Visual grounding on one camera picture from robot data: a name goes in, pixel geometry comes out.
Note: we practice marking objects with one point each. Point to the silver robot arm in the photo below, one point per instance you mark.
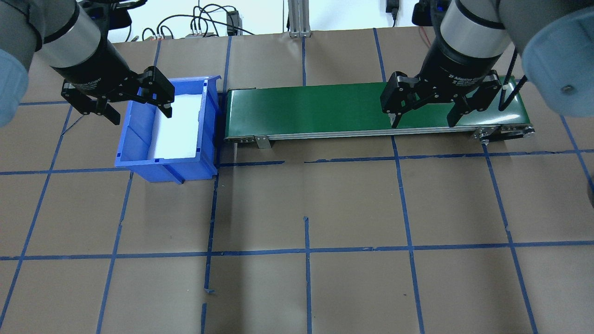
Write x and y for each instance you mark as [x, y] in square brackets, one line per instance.
[557, 60]
[18, 28]

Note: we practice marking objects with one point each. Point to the white bin liner sheet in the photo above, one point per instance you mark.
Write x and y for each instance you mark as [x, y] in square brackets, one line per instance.
[178, 134]

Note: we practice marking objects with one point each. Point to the blue plastic storage bin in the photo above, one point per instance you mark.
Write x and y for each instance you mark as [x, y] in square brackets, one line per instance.
[134, 134]

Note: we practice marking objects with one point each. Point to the green belt conveyor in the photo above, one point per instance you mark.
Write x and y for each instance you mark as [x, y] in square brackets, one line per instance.
[315, 109]

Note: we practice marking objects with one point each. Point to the black power adapter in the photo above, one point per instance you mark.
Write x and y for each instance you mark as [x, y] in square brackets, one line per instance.
[232, 23]
[392, 5]

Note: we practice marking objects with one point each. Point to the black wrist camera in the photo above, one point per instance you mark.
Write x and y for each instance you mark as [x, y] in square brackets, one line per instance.
[422, 14]
[116, 16]

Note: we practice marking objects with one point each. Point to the aluminium profile post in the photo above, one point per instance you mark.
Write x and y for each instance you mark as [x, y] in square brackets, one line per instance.
[299, 18]

